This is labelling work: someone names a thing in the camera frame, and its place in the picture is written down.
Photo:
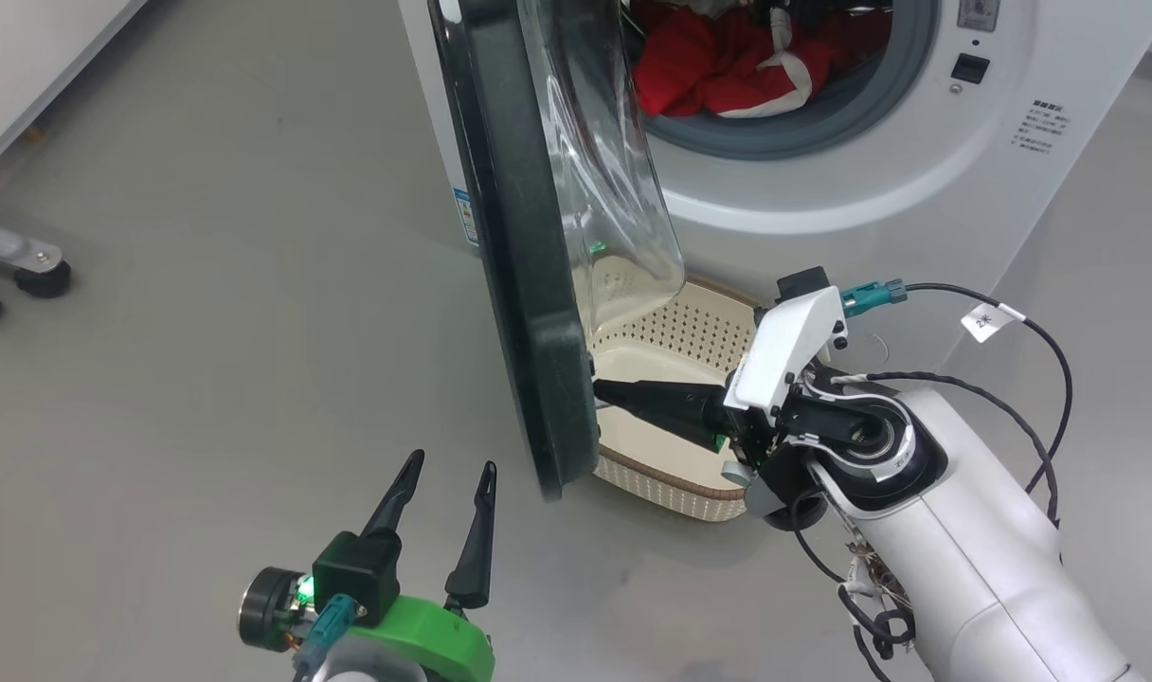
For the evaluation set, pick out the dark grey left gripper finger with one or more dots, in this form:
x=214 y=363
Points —
x=474 y=559
x=396 y=502

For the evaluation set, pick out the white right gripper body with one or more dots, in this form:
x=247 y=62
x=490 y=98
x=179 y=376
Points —
x=784 y=350

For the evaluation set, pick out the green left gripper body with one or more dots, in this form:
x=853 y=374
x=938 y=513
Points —
x=434 y=644

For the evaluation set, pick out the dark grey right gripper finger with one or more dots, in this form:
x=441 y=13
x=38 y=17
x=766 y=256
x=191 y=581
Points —
x=699 y=431
x=671 y=400

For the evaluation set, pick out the washing machine glass door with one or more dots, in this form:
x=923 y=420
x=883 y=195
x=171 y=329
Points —
x=519 y=284

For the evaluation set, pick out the red jersey wide white band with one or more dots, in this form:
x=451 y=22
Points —
x=775 y=85

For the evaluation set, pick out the cream perforated basket brown rim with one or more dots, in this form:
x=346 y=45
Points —
x=690 y=332

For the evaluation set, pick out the left gripper black motor cylinder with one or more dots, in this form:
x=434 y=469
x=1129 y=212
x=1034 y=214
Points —
x=263 y=606

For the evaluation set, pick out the white front-load washing machine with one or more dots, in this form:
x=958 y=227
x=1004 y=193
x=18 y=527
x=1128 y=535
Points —
x=917 y=189

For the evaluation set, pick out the blue energy label sticker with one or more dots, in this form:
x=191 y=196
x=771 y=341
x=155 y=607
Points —
x=465 y=218

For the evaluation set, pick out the small printed warning label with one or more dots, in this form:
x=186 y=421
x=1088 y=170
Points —
x=1040 y=128

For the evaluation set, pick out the grey metal cabinet leg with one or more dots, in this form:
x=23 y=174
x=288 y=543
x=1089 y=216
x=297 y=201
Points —
x=8 y=248

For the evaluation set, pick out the white cabinet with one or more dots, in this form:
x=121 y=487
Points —
x=17 y=66

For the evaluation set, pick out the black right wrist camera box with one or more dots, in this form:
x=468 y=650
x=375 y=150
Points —
x=801 y=284

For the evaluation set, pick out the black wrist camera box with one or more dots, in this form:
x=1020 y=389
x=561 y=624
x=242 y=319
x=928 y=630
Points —
x=358 y=573
x=801 y=284

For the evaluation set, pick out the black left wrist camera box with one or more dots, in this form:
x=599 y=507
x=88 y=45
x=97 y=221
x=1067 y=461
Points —
x=358 y=573

